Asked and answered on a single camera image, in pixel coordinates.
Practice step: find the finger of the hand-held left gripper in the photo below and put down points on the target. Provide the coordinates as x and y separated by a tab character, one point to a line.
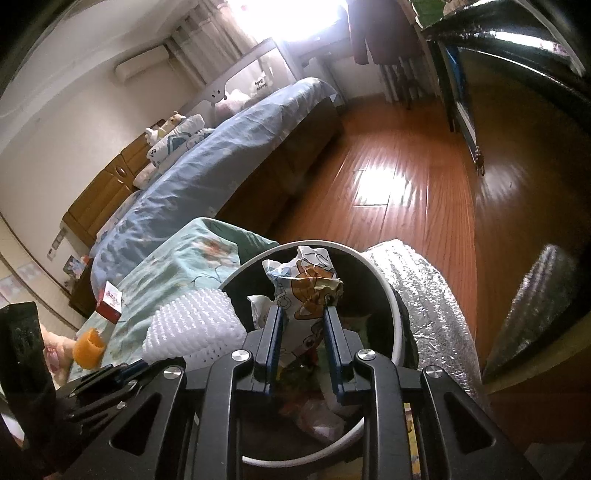
97	392

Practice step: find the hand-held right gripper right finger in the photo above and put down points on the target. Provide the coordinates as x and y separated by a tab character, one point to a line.
334	350

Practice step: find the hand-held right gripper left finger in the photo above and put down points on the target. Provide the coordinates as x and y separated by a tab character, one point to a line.
274	344

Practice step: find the cartoon print snack bag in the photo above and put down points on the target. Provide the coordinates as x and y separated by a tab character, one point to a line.
304	295

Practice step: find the black bin with white rim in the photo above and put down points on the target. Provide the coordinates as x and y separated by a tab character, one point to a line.
369	295

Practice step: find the red and white plastic bag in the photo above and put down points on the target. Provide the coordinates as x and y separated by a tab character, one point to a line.
318	420

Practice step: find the orange ribbed cup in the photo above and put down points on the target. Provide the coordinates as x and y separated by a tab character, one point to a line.
88	350

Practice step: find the white foam mesh net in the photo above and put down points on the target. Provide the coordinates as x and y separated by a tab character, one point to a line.
194	323

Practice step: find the dark wooden nightstand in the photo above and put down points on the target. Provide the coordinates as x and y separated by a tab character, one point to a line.
83	295

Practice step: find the small red box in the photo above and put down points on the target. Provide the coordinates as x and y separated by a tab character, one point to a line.
108	302

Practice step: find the silver foil bubble bag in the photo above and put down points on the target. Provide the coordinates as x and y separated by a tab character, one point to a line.
429	295

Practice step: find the teal floral blanket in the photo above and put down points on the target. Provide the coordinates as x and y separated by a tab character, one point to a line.
184	263

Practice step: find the bed with blue quilt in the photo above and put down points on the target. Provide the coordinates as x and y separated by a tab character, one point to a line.
207	161

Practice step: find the white blue patterned pillow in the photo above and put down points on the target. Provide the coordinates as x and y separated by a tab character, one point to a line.
180	141

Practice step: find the small yellow white plush toy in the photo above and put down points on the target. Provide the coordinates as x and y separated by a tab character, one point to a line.
173	121

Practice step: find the pink plush toy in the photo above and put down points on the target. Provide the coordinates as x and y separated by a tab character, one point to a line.
233	101

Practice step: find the radiator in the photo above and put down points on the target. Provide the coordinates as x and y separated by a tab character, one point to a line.
399	81

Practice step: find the black topped wooden cabinet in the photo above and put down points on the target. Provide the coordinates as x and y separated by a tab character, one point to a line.
531	138

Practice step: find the white curtain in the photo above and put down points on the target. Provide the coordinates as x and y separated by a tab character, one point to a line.
207	41

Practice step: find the dark red coat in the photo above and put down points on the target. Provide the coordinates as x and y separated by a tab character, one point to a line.
374	32

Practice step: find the grey bed guard rail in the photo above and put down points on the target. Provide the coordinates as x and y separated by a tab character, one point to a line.
249	69

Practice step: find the white wall air conditioner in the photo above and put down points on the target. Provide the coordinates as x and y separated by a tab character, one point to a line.
141	62

